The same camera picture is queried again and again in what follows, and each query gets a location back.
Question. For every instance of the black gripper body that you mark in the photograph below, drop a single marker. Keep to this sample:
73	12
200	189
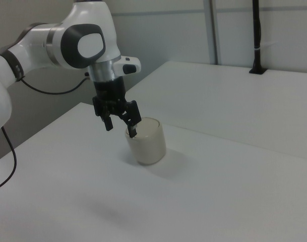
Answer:
109	95

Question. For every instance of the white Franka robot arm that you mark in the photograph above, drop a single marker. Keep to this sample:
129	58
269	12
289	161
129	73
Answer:
92	30

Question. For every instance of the black pole with clamp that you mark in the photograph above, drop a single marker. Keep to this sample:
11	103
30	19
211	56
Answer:
256	37

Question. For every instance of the grey partition post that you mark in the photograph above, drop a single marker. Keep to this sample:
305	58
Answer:
213	32

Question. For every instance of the small white lidded trash can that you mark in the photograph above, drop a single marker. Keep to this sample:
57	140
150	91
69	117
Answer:
150	146

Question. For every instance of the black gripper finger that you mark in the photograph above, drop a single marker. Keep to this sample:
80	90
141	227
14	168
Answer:
132	113
108	123

